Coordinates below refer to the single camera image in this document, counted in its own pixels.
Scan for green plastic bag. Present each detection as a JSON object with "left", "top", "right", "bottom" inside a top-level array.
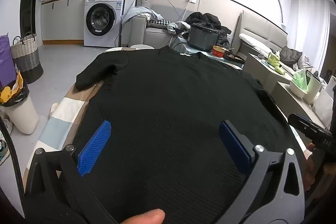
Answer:
[{"left": 291, "top": 69, "right": 309, "bottom": 92}]

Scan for white curtain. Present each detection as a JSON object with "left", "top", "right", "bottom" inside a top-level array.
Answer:
[{"left": 286, "top": 0, "right": 332, "bottom": 77}]

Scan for light green box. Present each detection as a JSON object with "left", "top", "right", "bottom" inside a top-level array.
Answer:
[{"left": 302, "top": 73, "right": 322, "bottom": 105}]

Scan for black knit sweater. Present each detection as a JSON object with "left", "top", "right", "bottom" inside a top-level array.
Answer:
[{"left": 76, "top": 46, "right": 305, "bottom": 224}]

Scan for houndstooth cushion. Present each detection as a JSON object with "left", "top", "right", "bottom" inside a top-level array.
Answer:
[{"left": 148, "top": 18, "right": 171, "bottom": 28}]

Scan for white sneaker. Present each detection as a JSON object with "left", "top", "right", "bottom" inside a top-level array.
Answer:
[{"left": 0, "top": 111, "right": 13, "bottom": 133}]

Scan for yellow snack packet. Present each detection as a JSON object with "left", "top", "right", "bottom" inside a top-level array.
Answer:
[{"left": 0, "top": 70, "right": 24, "bottom": 104}]

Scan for light blue checked tablecloth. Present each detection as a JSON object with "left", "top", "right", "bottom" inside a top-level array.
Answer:
[{"left": 172, "top": 43, "right": 245, "bottom": 71}]

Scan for black cable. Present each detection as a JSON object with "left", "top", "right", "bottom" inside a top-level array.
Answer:
[{"left": 0, "top": 119, "right": 25, "bottom": 188}]

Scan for black food tray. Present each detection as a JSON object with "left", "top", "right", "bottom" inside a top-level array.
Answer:
[{"left": 223, "top": 52, "right": 246, "bottom": 62}]

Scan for white bowl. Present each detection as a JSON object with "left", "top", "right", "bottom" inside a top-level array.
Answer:
[{"left": 289, "top": 80, "right": 308, "bottom": 98}]

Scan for black electric pot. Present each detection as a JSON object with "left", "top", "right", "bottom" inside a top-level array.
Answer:
[{"left": 188, "top": 23, "right": 219, "bottom": 52}]

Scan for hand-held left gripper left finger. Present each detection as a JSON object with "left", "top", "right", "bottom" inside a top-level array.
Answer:
[{"left": 24, "top": 120, "right": 118, "bottom": 224}]

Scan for kitchen counter cabinet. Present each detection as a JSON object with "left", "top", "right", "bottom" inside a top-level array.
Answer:
[{"left": 41, "top": 0, "right": 128, "bottom": 45}]

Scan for purple bag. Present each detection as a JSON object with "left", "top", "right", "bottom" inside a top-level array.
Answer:
[{"left": 0, "top": 34, "right": 17, "bottom": 85}]

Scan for grey sofa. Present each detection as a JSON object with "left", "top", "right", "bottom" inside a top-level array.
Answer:
[{"left": 128, "top": 14, "right": 237, "bottom": 54}]

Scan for beige side table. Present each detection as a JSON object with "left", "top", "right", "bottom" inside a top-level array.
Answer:
[
  {"left": 272, "top": 81, "right": 331, "bottom": 130},
  {"left": 243, "top": 53, "right": 297, "bottom": 88}
]

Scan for grey clothes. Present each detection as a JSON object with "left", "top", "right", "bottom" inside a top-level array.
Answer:
[{"left": 167, "top": 21, "right": 191, "bottom": 35}]

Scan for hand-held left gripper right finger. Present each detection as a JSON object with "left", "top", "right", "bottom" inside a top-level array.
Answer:
[{"left": 218, "top": 120, "right": 306, "bottom": 224}]

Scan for pile of black clothes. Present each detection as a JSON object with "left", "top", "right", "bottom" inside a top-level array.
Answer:
[{"left": 185, "top": 12, "right": 231, "bottom": 48}]

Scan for beige bed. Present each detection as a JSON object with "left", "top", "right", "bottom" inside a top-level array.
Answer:
[{"left": 231, "top": 11, "right": 315, "bottom": 77}]

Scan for person's right hand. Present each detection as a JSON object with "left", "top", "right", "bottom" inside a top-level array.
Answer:
[{"left": 304, "top": 143, "right": 319, "bottom": 191}]

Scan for brown blue plaid tablecloth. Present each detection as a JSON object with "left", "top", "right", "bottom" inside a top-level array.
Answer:
[{"left": 37, "top": 77, "right": 107, "bottom": 159}]

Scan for person's left hand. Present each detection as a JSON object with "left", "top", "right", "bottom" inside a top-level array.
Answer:
[{"left": 123, "top": 209, "right": 166, "bottom": 224}]

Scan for red bowl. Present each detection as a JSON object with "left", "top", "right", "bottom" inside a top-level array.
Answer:
[{"left": 212, "top": 46, "right": 227, "bottom": 58}]

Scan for dark grey cushion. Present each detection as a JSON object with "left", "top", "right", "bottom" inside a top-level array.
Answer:
[{"left": 280, "top": 46, "right": 303, "bottom": 67}]

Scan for white trash bin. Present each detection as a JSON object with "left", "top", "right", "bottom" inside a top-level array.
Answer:
[{"left": 0, "top": 82, "right": 39, "bottom": 135}]

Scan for white bed pillow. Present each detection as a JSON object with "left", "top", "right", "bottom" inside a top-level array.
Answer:
[{"left": 239, "top": 33, "right": 273, "bottom": 54}]

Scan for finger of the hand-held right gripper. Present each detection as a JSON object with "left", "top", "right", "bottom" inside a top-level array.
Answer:
[{"left": 288, "top": 113, "right": 328, "bottom": 135}]

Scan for light blue blanket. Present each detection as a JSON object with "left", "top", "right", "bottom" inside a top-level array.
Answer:
[{"left": 121, "top": 6, "right": 163, "bottom": 28}]

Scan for woven laundry basket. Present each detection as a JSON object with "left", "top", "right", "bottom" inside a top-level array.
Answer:
[{"left": 10, "top": 33, "right": 44, "bottom": 84}]

